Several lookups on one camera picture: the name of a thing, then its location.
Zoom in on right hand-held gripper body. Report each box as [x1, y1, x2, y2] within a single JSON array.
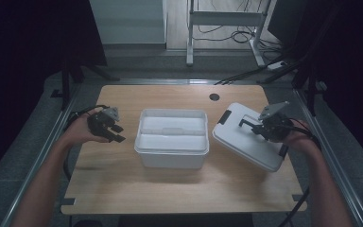
[[257, 100, 296, 144]]

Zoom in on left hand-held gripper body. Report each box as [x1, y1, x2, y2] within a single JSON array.
[[86, 106, 121, 140]]

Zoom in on white box lid black handle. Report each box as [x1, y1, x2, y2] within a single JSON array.
[[212, 101, 289, 173]]

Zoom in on white plastic storage box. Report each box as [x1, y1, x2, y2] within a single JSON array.
[[133, 108, 210, 169]]

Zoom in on person's left hand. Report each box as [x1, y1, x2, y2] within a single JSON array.
[[60, 109, 111, 149]]

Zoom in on person's right hand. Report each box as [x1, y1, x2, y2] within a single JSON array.
[[281, 118, 322, 157]]

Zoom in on black tripod stand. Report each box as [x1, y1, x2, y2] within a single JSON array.
[[213, 53, 329, 117], [50, 56, 121, 112]]

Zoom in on white power strip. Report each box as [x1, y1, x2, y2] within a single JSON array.
[[266, 61, 287, 71]]

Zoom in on dark curtain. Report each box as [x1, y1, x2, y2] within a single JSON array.
[[0, 0, 108, 187], [291, 0, 363, 173]]

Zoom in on white cabinet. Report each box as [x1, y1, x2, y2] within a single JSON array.
[[88, 0, 168, 45]]

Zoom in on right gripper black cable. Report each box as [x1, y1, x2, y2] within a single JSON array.
[[277, 117, 323, 227]]

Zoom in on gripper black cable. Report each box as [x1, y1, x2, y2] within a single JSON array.
[[62, 104, 111, 227], [277, 117, 323, 227]]

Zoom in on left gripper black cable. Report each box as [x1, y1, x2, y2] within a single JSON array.
[[62, 104, 111, 227]]

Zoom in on metal floor rail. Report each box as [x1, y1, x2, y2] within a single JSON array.
[[0, 94, 80, 227], [292, 89, 363, 227]]

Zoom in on black floor cables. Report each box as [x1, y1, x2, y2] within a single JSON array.
[[192, 0, 285, 61]]

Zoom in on white metal stand frame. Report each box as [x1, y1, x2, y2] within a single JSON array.
[[185, 0, 272, 68]]

